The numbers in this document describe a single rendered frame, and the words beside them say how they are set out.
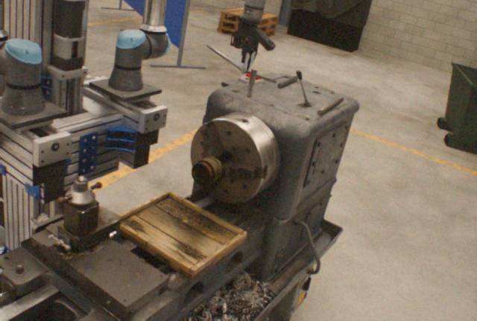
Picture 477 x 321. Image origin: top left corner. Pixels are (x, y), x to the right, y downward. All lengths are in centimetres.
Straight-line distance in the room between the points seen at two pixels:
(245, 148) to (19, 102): 78
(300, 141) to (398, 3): 989
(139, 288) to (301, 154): 78
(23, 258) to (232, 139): 77
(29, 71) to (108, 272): 74
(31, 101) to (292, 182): 97
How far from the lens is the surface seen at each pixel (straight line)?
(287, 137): 171
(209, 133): 165
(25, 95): 170
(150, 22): 206
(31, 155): 167
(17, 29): 198
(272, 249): 193
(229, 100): 183
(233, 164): 163
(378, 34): 1157
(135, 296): 125
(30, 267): 143
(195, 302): 164
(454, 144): 620
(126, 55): 197
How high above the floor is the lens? 183
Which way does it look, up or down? 24 degrees down
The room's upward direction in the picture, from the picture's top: 11 degrees clockwise
